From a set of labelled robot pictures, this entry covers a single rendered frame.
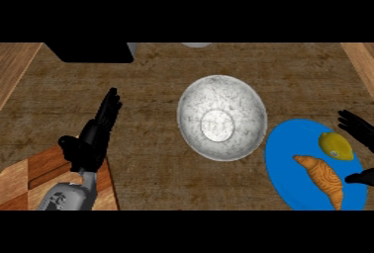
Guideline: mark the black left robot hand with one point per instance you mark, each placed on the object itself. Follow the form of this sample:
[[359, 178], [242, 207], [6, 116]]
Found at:
[[91, 138]]

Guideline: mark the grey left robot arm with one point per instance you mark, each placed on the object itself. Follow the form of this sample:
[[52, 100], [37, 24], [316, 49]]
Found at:
[[68, 196]]

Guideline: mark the white marbled bowl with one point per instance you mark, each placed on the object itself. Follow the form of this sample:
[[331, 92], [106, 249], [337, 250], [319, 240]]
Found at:
[[222, 117]]

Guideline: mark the blue plate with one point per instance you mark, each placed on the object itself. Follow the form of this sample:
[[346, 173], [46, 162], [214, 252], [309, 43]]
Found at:
[[297, 178]]

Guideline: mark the yellow lemon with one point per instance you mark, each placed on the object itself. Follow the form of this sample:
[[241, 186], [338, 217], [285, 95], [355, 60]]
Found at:
[[335, 146]]

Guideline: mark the black appliance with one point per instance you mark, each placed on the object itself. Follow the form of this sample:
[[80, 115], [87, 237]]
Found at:
[[94, 52]]

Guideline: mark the pale grey round object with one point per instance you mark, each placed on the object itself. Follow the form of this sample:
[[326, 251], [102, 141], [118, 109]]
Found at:
[[196, 44]]

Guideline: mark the brown croissant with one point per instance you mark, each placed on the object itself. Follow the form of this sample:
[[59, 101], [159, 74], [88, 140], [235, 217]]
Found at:
[[322, 176]]

